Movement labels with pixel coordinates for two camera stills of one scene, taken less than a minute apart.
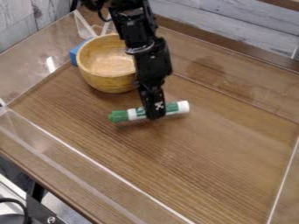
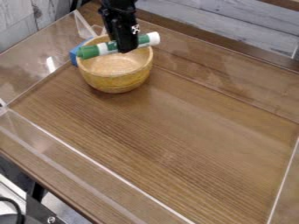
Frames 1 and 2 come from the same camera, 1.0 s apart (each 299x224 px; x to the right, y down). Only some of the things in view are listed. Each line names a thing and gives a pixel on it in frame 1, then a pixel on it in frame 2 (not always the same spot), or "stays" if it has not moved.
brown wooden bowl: x=107 y=65 stays
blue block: x=75 y=50 stays
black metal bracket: x=39 y=214 stays
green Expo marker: x=174 y=108 to x=88 y=51
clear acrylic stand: x=88 y=31 stays
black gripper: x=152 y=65 to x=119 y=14
